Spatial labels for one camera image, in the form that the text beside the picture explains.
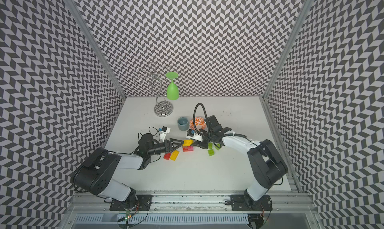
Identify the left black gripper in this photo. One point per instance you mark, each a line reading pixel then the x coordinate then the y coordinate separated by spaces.
pixel 169 145

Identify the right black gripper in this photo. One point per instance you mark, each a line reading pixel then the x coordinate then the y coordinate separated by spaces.
pixel 201 144

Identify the yellow long lego brick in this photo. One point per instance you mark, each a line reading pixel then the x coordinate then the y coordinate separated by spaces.
pixel 174 155

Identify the red long lego brick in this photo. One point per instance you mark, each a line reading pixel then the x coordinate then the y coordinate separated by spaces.
pixel 167 156

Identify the yellow curved lego brick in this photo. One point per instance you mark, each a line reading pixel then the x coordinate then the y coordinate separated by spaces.
pixel 188 142

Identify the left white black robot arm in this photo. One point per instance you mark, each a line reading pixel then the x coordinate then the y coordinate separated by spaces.
pixel 95 174

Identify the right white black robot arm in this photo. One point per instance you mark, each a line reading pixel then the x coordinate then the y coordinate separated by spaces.
pixel 267 164

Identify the green lego brick front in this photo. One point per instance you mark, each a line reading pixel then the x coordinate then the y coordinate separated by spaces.
pixel 211 152

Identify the green lego brick right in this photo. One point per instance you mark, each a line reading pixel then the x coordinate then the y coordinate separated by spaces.
pixel 218 147

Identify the orange white patterned bowl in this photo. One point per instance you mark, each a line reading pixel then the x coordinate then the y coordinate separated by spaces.
pixel 197 123

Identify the grey blue ceramic cup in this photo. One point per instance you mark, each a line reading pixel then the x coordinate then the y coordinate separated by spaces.
pixel 183 123

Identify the green plastic wine glass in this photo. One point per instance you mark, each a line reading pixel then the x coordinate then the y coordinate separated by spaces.
pixel 172 89

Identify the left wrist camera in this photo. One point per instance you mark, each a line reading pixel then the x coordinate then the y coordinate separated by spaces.
pixel 163 132

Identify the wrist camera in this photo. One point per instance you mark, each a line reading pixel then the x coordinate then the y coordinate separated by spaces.
pixel 191 134
pixel 163 132

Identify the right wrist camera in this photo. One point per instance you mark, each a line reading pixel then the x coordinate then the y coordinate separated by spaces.
pixel 191 134

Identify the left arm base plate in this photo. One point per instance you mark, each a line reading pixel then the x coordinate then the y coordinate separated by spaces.
pixel 135 203

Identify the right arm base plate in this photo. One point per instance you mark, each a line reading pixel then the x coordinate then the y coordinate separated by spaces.
pixel 246 203

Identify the chrome wire glass rack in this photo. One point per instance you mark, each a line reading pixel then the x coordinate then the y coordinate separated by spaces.
pixel 152 76

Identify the white slotted cable duct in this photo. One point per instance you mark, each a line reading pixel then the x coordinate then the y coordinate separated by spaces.
pixel 163 219

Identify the aluminium front rail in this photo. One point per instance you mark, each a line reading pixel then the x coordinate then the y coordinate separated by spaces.
pixel 197 202

